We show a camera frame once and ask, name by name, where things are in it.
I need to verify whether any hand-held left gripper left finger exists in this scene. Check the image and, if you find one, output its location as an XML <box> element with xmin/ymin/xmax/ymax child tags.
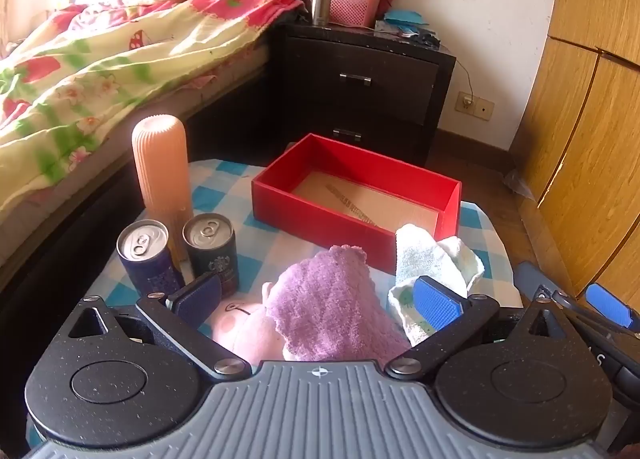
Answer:
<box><xmin>66</xmin><ymin>273</ymin><xmax>252</xmax><ymax>381</ymax></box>

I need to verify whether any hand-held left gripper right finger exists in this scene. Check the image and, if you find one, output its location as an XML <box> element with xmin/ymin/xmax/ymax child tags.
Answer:
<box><xmin>384</xmin><ymin>275</ymin><xmax>576</xmax><ymax>381</ymax></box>

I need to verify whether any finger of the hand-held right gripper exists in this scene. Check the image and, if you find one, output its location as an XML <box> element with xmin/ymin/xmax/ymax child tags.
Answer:
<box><xmin>514</xmin><ymin>261</ymin><xmax>598</xmax><ymax>322</ymax></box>
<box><xmin>584</xmin><ymin>283</ymin><xmax>640</xmax><ymax>336</ymax></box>

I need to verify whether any pink plush toy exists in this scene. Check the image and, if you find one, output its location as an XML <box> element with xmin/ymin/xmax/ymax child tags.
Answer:
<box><xmin>207</xmin><ymin>281</ymin><xmax>292</xmax><ymax>374</ymax></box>

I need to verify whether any white and green towel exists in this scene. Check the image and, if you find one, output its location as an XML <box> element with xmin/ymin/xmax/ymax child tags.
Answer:
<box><xmin>389</xmin><ymin>223</ymin><xmax>486</xmax><ymax>347</ymax></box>

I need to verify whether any purple fluffy towel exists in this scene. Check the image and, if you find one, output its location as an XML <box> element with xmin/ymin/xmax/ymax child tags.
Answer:
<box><xmin>265</xmin><ymin>245</ymin><xmax>413</xmax><ymax>362</ymax></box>

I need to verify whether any red cardboard box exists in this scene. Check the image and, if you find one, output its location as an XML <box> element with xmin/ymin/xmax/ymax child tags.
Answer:
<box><xmin>251</xmin><ymin>133</ymin><xmax>462</xmax><ymax>275</ymax></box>

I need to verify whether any dark green drink can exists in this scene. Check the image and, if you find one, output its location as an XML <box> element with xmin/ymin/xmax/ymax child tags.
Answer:
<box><xmin>182</xmin><ymin>213</ymin><xmax>241</xmax><ymax>297</ymax></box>

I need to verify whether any blue drink can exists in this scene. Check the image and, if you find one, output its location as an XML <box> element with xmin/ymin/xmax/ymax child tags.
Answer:
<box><xmin>116</xmin><ymin>220</ymin><xmax>186</xmax><ymax>297</ymax></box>

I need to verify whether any clear plastic bag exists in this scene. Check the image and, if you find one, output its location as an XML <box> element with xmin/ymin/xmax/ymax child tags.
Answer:
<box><xmin>502</xmin><ymin>169</ymin><xmax>538</xmax><ymax>201</ymax></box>

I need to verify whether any blue checked tablecloth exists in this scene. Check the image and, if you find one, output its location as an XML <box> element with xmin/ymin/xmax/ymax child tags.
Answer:
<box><xmin>27</xmin><ymin>156</ymin><xmax>516</xmax><ymax>442</ymax></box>

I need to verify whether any peach ribbed bottle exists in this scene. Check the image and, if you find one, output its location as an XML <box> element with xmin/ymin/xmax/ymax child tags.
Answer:
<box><xmin>131</xmin><ymin>115</ymin><xmax>195</xmax><ymax>260</ymax></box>

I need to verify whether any wooden wardrobe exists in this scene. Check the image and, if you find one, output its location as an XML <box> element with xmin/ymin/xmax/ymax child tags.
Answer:
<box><xmin>510</xmin><ymin>0</ymin><xmax>640</xmax><ymax>297</ymax></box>

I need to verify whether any dark wooden nightstand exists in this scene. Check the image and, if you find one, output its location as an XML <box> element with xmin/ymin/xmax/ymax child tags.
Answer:
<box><xmin>270</xmin><ymin>19</ymin><xmax>457</xmax><ymax>167</ymax></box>

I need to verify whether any floral quilt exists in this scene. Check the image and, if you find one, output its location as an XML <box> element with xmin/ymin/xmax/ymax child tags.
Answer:
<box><xmin>0</xmin><ymin>0</ymin><xmax>307</xmax><ymax>225</ymax></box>

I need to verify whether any blue paper pile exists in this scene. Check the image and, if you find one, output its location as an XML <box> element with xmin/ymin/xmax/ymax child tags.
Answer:
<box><xmin>375</xmin><ymin>9</ymin><xmax>442</xmax><ymax>49</ymax></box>

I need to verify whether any pink plastic basket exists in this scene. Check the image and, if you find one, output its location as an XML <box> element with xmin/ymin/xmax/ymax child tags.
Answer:
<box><xmin>307</xmin><ymin>0</ymin><xmax>386</xmax><ymax>30</ymax></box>

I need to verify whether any beige wall socket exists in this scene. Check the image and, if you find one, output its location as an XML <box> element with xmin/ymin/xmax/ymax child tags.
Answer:
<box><xmin>455</xmin><ymin>92</ymin><xmax>496</xmax><ymax>121</ymax></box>

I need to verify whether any thin dark cable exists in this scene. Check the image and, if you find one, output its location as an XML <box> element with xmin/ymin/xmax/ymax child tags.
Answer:
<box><xmin>425</xmin><ymin>36</ymin><xmax>475</xmax><ymax>105</ymax></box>

